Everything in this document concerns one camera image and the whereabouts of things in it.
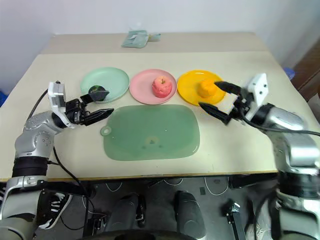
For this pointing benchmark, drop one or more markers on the pale green pouch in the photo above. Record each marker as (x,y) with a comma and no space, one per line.
(134,39)

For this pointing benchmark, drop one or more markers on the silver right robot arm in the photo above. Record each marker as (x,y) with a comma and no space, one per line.
(292,140)

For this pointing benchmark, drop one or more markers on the black stand with clamp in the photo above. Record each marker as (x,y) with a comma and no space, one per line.
(233,215)

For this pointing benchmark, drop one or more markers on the green silicone mat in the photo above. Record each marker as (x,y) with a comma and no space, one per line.
(155,130)

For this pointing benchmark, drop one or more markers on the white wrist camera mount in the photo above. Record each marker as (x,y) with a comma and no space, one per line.
(57,90)
(260,88)

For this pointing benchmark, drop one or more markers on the dark green toy fruit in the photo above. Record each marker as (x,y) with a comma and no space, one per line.
(96,88)

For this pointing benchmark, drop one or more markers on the small pale green packet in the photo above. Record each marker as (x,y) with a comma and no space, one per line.
(154,37)

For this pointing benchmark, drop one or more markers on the orange toy fruit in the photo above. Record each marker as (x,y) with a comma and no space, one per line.
(207,88)

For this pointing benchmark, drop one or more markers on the black box under table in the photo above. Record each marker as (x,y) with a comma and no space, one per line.
(250,182)

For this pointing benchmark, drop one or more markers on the dark rounded shape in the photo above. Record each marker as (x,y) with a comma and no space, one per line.
(125,215)
(190,215)

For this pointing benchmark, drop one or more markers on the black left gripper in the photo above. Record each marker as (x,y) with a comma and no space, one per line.
(74,110)

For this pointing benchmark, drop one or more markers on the brown wooden furniture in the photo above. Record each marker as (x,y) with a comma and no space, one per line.
(308,72)

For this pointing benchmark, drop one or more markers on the pink toy apple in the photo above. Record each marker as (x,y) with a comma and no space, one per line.
(162,87)

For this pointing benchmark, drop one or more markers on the blue bag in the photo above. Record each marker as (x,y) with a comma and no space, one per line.
(3,98)

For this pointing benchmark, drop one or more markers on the light green plate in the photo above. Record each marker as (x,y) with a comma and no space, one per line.
(107,78)

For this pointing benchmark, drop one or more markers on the yellow plate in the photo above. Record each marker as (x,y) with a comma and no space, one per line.
(188,85)

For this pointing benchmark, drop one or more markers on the black and white sneaker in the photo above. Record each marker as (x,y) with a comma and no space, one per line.
(56,208)

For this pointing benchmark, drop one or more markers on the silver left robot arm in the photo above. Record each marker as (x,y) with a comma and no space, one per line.
(37,140)

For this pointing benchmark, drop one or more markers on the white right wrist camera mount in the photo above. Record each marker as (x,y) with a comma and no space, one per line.
(260,88)

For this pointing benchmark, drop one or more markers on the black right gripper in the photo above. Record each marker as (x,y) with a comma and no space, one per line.
(243,103)

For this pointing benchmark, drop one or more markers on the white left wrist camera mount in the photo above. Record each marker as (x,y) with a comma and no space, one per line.
(57,90)

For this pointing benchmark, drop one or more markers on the pink plate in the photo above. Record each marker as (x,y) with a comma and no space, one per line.
(141,86)

